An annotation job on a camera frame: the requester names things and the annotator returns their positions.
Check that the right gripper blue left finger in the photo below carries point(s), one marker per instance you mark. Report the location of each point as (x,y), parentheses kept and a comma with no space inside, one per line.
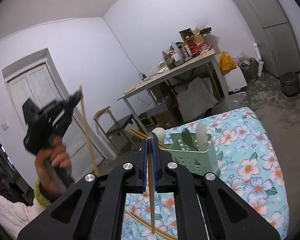
(141,168)

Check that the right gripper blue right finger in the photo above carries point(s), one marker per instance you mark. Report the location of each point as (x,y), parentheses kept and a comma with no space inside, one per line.
(163,182)

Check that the wooden chopstick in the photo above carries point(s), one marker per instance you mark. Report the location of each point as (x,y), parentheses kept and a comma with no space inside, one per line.
(151,190)
(87,135)
(143,136)
(149,226)

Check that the cream white ladle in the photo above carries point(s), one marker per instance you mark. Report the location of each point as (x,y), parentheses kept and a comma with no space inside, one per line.
(160,133)

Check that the green perforated utensil holder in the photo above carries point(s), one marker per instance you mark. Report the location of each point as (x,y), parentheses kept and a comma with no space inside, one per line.
(195,161)

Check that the metal utensil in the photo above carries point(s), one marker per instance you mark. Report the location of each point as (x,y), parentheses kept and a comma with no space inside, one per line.
(187,138)

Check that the cream white rice paddle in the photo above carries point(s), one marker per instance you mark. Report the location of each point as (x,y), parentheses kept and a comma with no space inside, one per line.
(202,138)

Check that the left forearm fluffy sleeve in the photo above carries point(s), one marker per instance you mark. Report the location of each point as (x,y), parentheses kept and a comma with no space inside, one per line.
(15,216)

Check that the person's left hand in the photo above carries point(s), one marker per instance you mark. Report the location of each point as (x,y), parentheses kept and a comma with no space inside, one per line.
(45,163)

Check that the wooden chair black seat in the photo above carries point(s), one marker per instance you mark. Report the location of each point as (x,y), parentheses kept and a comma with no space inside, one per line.
(119,126)

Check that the white panelled door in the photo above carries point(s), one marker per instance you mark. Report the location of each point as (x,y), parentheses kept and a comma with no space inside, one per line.
(38,84)

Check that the cardboard box under desk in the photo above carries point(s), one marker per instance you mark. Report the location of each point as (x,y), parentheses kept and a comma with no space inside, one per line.
(169,119)

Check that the grey white sack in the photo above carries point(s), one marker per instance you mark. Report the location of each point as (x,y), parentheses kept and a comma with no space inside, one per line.
(195,100)

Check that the floral blue tablecloth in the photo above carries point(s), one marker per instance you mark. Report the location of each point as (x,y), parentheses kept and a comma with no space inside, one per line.
(247,163)

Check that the green jar on desk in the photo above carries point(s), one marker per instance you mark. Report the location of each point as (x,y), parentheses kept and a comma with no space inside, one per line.
(170,63)

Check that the red drink bottle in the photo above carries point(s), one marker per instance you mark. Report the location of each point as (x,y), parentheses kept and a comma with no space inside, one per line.
(191,44)

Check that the white box on floor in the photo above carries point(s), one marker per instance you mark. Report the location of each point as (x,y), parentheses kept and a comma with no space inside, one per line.
(235,80)

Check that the white-legged wooden desk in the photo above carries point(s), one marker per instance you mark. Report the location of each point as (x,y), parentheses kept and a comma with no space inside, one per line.
(208,57)

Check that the yellow plastic bag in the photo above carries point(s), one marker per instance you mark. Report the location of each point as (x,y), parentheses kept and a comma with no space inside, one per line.
(226,63)

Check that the dark green bag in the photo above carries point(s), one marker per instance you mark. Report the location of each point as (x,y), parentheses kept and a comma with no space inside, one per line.
(249,68)

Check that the small dark trash bin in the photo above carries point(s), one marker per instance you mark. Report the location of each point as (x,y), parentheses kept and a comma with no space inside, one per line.
(290,85)

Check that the silver grey refrigerator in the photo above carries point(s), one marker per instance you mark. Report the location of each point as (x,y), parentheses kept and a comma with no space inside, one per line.
(273,35)

